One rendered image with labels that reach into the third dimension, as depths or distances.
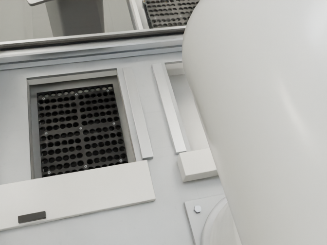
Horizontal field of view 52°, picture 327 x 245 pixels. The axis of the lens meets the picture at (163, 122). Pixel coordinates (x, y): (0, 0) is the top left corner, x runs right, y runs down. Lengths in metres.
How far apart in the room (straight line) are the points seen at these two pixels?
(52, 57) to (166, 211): 0.42
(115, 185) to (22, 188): 0.16
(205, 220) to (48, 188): 0.29
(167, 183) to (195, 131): 0.24
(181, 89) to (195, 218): 0.41
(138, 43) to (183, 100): 0.21
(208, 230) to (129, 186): 0.16
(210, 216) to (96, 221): 0.20
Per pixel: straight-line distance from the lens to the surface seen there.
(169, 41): 0.81
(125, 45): 0.79
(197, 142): 0.85
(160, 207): 0.65
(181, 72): 0.94
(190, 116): 0.88
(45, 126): 0.78
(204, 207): 0.65
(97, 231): 0.64
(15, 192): 0.67
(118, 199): 0.64
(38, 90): 0.92
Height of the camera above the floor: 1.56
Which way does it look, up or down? 59 degrees down
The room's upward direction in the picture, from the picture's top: 12 degrees clockwise
